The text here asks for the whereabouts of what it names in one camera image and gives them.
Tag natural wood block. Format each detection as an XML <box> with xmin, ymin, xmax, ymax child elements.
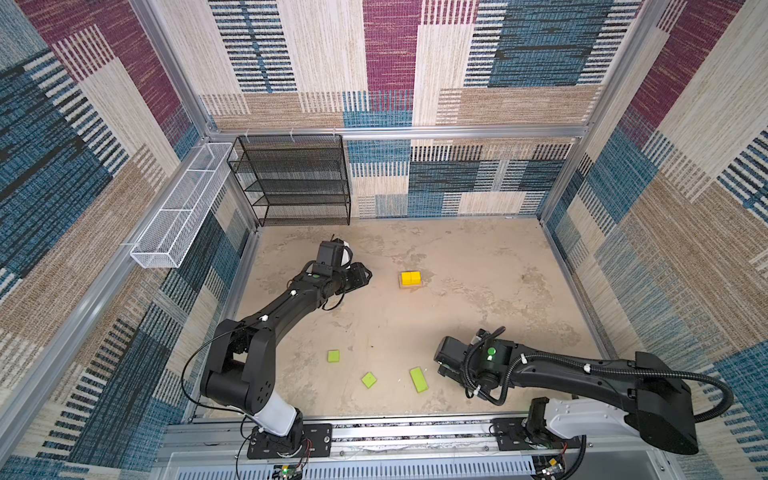
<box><xmin>399</xmin><ymin>271</ymin><xmax>423</xmax><ymax>289</ymax></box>

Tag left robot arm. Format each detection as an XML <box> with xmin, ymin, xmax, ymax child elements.
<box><xmin>200</xmin><ymin>262</ymin><xmax>373</xmax><ymax>456</ymax></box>

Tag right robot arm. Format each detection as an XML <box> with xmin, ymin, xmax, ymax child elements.
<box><xmin>434</xmin><ymin>329</ymin><xmax>734</xmax><ymax>455</ymax></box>

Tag long green block middle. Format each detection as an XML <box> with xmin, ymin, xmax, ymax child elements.
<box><xmin>409</xmin><ymin>367</ymin><xmax>428</xmax><ymax>393</ymax></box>

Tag small green block tilted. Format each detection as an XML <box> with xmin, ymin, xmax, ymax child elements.
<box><xmin>361</xmin><ymin>372</ymin><xmax>377</xmax><ymax>389</ymax></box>

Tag aluminium front rail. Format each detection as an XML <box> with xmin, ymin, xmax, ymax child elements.
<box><xmin>150</xmin><ymin>413</ymin><xmax>684</xmax><ymax>479</ymax></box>

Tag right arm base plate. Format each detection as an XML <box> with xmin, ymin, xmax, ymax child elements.
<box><xmin>488</xmin><ymin>417</ymin><xmax>581</xmax><ymax>451</ymax></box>

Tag black mesh wire shelf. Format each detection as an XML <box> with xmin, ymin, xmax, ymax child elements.
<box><xmin>229</xmin><ymin>134</ymin><xmax>352</xmax><ymax>227</ymax></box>

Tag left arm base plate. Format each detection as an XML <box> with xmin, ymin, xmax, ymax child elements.
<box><xmin>246</xmin><ymin>423</ymin><xmax>333</xmax><ymax>460</ymax></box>

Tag white mesh wall basket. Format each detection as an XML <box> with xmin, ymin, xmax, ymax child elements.
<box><xmin>130</xmin><ymin>143</ymin><xmax>233</xmax><ymax>269</ymax></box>

